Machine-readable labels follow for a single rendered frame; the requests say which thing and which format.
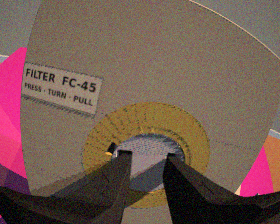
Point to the grey-brown service panel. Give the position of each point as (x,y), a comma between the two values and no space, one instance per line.
(97,72)

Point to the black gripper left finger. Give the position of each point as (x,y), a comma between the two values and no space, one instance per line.
(101,201)

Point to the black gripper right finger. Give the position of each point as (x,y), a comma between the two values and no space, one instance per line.
(195,199)

